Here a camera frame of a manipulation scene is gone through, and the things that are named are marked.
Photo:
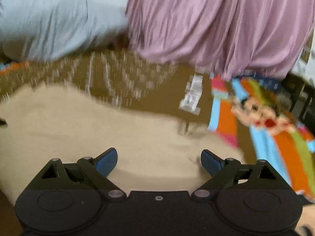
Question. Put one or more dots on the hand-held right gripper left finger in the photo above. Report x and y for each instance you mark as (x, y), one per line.
(107, 161)

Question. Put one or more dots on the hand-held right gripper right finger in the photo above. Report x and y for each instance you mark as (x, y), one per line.
(211, 163)

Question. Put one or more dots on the beige hooded jacket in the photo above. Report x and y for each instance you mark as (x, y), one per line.
(98, 132)

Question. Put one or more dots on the colourful printed blanket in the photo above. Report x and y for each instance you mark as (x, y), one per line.
(157, 88)

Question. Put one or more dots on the dark wooden desk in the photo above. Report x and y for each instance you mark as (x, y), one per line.
(299, 95)

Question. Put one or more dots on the pink curtain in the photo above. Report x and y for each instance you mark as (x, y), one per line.
(216, 24)

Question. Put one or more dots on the light blue-grey pillow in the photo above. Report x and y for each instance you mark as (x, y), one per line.
(54, 22)

